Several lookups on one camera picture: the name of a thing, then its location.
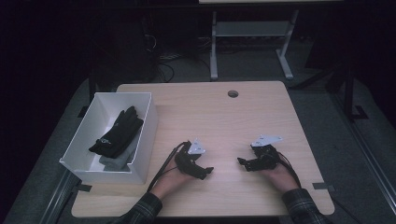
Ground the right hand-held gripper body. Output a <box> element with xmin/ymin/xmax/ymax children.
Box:
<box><xmin>246</xmin><ymin>133</ymin><xmax>284</xmax><ymax>173</ymax></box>

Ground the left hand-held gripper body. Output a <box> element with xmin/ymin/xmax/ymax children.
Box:
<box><xmin>174</xmin><ymin>137</ymin><xmax>209</xmax><ymax>181</ymax></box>

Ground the grey wool mitten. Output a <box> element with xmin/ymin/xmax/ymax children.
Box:
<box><xmin>98</xmin><ymin>139</ymin><xmax>138</xmax><ymax>173</ymax></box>

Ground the white box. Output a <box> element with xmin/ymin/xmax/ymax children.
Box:
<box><xmin>59</xmin><ymin>91</ymin><xmax>159</xmax><ymax>185</ymax></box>

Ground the person's left hand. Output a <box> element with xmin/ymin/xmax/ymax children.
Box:
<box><xmin>150</xmin><ymin>163</ymin><xmax>196</xmax><ymax>201</ymax></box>

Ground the person's right hand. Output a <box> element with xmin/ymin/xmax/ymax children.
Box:
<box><xmin>262</xmin><ymin>161</ymin><xmax>301</xmax><ymax>194</ymax></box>

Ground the black stand leg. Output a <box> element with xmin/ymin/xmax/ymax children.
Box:
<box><xmin>289</xmin><ymin>61</ymin><xmax>357</xmax><ymax>123</ymax></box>

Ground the left hand-held gripper black cable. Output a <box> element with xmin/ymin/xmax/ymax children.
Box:
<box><xmin>146</xmin><ymin>141</ymin><xmax>192</xmax><ymax>193</ymax></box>

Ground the hand-held gripper black cable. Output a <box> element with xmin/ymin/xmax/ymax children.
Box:
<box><xmin>146</xmin><ymin>141</ymin><xmax>192</xmax><ymax>193</ymax></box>
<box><xmin>276</xmin><ymin>152</ymin><xmax>303</xmax><ymax>189</ymax></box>

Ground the right hand-held gripper black cable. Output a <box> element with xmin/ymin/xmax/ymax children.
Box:
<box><xmin>276</xmin><ymin>152</ymin><xmax>303</xmax><ymax>189</ymax></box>

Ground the tangle of floor cables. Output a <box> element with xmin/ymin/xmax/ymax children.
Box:
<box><xmin>155</xmin><ymin>52</ymin><xmax>211</xmax><ymax>84</ymax></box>

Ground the metal floor rail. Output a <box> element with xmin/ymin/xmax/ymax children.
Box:
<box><xmin>38</xmin><ymin>169</ymin><xmax>79</xmax><ymax>224</ymax></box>
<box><xmin>329</xmin><ymin>92</ymin><xmax>396</xmax><ymax>207</ymax></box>

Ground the grey metal table frame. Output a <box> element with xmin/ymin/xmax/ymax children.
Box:
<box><xmin>209</xmin><ymin>8</ymin><xmax>300</xmax><ymax>81</ymax></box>

